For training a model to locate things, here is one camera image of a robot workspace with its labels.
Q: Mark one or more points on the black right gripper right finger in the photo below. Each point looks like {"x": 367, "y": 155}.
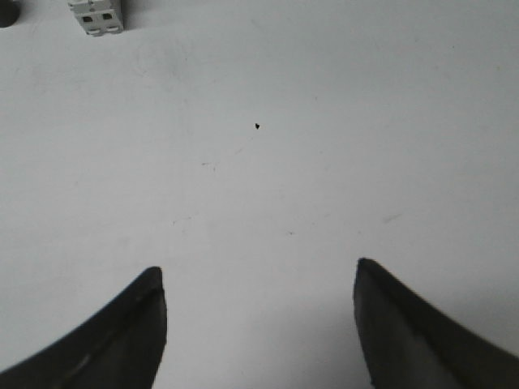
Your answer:
{"x": 408, "y": 343}

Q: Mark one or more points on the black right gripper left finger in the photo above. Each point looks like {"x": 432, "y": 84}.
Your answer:
{"x": 120, "y": 346}

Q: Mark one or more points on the black cylindrical capacitor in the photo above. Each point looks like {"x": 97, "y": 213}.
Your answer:
{"x": 9, "y": 13}

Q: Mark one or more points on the white circuit breaker red switch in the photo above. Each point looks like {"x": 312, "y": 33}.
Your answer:
{"x": 98, "y": 17}

